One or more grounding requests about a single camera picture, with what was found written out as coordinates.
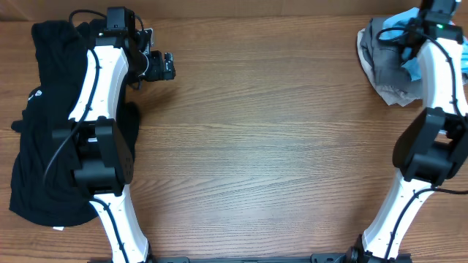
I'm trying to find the black t-shirt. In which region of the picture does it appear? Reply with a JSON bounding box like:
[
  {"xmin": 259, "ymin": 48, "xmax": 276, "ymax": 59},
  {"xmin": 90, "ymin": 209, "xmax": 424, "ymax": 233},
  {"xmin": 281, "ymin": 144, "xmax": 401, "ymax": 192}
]
[{"xmin": 8, "ymin": 18, "xmax": 142, "ymax": 227}]

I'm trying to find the beige folded garment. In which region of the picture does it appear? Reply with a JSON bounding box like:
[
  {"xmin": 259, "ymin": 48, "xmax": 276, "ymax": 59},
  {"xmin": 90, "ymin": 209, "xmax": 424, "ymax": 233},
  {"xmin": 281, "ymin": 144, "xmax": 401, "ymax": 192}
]
[{"xmin": 356, "ymin": 28, "xmax": 422, "ymax": 107}]

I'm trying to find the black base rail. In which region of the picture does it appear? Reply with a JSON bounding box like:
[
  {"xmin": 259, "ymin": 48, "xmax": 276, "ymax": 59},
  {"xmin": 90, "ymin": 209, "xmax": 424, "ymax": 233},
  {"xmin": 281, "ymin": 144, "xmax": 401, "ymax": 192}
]
[{"xmin": 87, "ymin": 251, "xmax": 414, "ymax": 263}]

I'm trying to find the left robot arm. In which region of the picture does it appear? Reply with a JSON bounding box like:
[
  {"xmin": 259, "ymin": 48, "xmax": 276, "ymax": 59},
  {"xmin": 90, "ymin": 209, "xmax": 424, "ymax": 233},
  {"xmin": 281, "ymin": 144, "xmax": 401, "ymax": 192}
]
[{"xmin": 51, "ymin": 7, "xmax": 176, "ymax": 263}]

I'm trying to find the light blue t-shirt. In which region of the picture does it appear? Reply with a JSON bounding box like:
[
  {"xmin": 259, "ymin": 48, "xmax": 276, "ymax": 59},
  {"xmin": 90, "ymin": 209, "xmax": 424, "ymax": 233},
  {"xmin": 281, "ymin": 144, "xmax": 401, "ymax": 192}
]
[{"xmin": 377, "ymin": 1, "xmax": 467, "ymax": 85}]

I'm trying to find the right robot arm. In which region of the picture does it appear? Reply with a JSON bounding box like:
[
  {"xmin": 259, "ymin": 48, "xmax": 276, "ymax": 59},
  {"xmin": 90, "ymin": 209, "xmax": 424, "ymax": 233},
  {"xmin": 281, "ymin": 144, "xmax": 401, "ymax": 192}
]
[{"xmin": 340, "ymin": 0, "xmax": 467, "ymax": 262}]

